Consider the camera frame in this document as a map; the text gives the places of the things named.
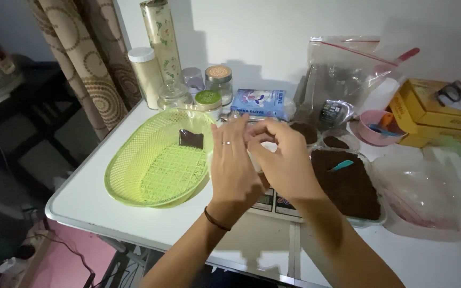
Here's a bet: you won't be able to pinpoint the person's right hand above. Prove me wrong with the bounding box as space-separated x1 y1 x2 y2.
244 118 324 205

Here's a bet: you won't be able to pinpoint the person's left hand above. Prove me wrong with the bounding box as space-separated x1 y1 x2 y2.
209 113 268 215

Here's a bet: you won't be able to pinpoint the small clear plastic pouch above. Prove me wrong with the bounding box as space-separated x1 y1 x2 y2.
247 120 281 173

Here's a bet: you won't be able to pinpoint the blue glove box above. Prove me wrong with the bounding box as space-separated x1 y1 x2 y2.
230 88 288 121

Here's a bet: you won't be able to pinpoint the green lidded jar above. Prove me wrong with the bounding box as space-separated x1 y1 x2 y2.
194 90 223 122

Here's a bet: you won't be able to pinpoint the small cup of brown powder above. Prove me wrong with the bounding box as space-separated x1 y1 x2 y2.
290 121 320 146
320 129 361 152

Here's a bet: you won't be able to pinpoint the small brown powder sachet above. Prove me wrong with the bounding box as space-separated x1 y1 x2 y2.
178 129 205 150

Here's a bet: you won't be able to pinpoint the glass jar with cork lid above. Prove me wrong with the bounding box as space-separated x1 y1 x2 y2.
204 65 233 107

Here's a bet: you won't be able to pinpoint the purple lidded glass jar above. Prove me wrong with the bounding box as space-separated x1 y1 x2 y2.
181 67 206 95

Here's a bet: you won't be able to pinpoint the clear glass jar with stopper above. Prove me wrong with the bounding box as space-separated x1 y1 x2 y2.
157 78 193 111

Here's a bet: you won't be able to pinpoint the white digital kitchen scale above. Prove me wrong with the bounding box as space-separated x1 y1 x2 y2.
247 187 305 224

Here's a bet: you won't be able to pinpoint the green plastic mesh basket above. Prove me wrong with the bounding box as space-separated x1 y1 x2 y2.
104 108 216 209

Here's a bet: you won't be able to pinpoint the teal plastic spoon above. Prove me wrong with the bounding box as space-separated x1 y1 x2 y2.
328 160 354 173

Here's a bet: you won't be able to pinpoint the dark wrist band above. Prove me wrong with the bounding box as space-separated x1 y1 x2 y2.
204 206 232 232

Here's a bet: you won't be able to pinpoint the large clear zip bag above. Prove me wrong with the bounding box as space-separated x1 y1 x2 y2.
292 35 405 130

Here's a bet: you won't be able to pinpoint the clear tray of brown powder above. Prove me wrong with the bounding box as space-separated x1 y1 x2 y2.
308 146 388 229

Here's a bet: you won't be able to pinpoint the tall jar with white lid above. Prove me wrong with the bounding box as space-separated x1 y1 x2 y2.
128 47 164 110

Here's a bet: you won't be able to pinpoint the pink plastic bowl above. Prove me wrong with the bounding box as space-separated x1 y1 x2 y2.
358 110 406 147

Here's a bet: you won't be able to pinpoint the floral wrapping paper roll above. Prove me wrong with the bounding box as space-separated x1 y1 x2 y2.
140 0 182 82

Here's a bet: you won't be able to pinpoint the patterned brown curtain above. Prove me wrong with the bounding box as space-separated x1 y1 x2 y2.
26 0 143 141

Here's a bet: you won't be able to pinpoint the crumpled clear plastic bag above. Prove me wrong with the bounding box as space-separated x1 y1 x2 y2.
371 146 461 242

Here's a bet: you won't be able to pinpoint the yellow cardboard box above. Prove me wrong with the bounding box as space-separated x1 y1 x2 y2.
388 78 461 149

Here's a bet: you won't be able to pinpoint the black eyeglasses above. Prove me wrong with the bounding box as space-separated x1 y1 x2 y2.
435 80 461 107

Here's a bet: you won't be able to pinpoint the black power cable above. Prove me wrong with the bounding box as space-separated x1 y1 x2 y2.
24 232 97 288

